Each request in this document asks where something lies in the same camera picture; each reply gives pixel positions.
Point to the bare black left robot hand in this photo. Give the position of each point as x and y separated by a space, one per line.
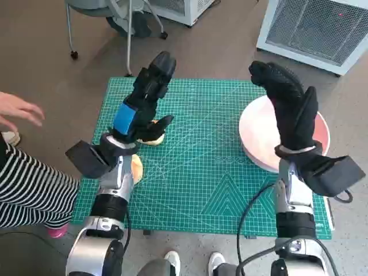
143 95

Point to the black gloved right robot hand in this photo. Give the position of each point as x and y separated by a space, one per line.
290 115

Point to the pink bowl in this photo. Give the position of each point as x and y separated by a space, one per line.
258 129

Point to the long striped toy bread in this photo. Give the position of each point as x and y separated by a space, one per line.
157 140

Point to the round toy bread bun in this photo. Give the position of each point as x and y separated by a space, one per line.
138 169

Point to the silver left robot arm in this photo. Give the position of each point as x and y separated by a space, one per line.
115 176

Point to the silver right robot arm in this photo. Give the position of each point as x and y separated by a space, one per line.
293 189

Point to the white mesh-front cabinet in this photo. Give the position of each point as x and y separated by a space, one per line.
310 28

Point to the green cutting mat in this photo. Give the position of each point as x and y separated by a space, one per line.
195 172

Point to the white vented cabinet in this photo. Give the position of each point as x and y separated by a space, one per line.
189 11

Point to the grey wheeled chair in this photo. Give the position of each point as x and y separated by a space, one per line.
95 8

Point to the person's hand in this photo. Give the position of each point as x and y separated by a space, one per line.
14 107

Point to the small black table clamp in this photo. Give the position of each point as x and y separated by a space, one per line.
147 233

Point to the beige shoe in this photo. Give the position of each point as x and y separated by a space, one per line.
11 138

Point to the pink shoe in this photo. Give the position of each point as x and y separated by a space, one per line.
57 231

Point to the white shoe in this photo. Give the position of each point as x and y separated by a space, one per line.
215 263
172 261

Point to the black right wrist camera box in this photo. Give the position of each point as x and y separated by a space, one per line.
333 175

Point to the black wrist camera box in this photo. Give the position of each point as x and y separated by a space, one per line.
333 175
86 159

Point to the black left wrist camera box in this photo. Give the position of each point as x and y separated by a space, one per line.
86 159

